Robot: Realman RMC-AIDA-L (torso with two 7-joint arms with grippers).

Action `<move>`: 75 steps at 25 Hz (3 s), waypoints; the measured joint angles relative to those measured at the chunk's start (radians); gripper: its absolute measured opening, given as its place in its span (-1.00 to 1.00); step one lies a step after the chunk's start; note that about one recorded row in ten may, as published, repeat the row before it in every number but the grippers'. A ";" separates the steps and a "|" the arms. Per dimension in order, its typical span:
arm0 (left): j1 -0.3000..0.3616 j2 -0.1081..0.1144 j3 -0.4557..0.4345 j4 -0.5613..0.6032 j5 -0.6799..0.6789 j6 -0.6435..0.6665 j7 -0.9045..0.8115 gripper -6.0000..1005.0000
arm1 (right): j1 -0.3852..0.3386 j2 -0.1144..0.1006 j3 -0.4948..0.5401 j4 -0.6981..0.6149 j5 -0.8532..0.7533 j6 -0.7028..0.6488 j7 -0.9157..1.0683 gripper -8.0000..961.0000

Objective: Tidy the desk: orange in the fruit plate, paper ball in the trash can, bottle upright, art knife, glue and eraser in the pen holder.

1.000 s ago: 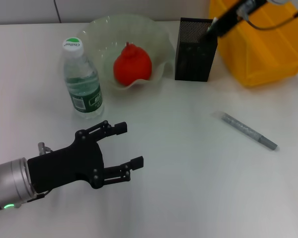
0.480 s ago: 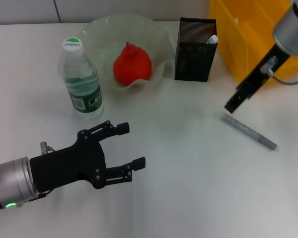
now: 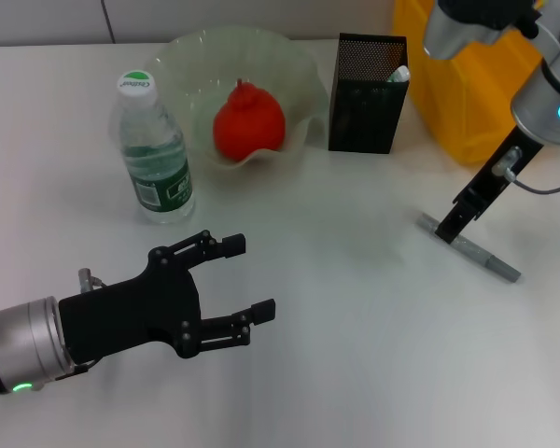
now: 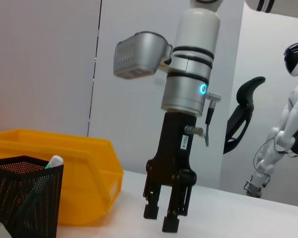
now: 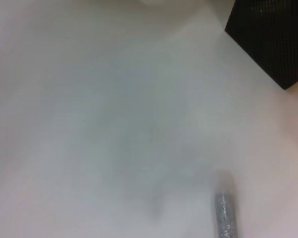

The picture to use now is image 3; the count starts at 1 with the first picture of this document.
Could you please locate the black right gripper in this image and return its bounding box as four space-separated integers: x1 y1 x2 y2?
433 124 548 245

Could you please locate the black mesh pen holder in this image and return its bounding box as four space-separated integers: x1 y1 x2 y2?
328 32 410 154

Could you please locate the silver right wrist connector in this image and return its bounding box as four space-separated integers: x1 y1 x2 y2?
491 146 524 181

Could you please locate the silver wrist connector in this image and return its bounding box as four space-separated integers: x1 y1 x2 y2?
77 267 109 293
491 146 524 181

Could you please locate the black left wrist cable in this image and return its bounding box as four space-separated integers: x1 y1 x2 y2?
50 359 100 383

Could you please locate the mint green utility knife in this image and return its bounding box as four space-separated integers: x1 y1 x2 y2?
386 64 412 85

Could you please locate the grey marker pen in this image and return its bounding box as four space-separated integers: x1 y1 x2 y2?
416 212 525 284

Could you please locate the clear water bottle green label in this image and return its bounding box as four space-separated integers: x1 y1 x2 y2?
111 69 198 226

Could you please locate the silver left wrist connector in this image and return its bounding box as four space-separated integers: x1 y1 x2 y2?
77 267 109 293

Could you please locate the translucent green wavy fruit plate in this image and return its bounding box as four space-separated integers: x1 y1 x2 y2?
149 27 330 172

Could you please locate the reddish right wrist cable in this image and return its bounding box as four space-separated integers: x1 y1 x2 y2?
504 167 560 196

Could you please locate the yellow plastic bin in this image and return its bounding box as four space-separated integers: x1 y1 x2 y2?
391 0 545 165

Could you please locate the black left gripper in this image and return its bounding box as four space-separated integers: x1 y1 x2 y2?
57 229 277 366

